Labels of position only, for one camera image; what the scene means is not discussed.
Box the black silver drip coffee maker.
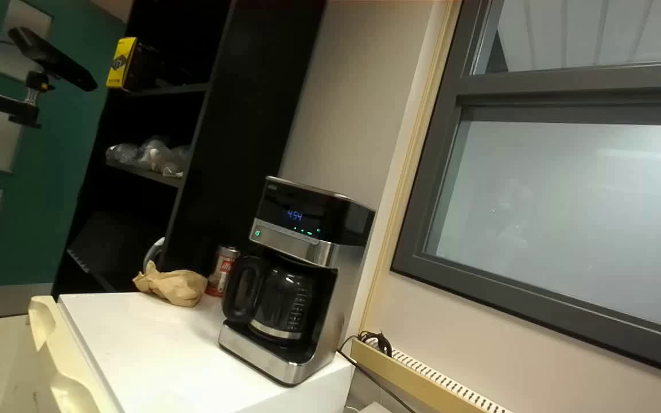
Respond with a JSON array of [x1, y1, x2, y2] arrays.
[[216, 175, 377, 388]]

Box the glass coffee carafe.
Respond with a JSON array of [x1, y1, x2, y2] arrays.
[[221, 251, 325, 346]]

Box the brown coffee can black lid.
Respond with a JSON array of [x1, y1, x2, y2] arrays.
[[206, 245, 241, 298]]

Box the black shelving unit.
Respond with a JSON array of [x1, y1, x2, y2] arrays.
[[51, 0, 327, 300]]

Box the clear plastic bags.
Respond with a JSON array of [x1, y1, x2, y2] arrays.
[[104, 135, 192, 185]]

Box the beige baseboard heater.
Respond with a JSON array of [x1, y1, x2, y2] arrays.
[[348, 335, 511, 413]]

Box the white mini fridge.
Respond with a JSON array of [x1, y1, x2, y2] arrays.
[[24, 290, 358, 413]]

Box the yellow box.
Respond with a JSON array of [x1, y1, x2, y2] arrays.
[[104, 34, 140, 93]]

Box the cream fridge door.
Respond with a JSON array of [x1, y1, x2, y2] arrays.
[[24, 297, 122, 413]]

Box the grey window frame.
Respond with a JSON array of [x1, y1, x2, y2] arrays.
[[387, 0, 661, 378]]

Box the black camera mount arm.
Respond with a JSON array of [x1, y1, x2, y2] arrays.
[[0, 68, 58, 131]]

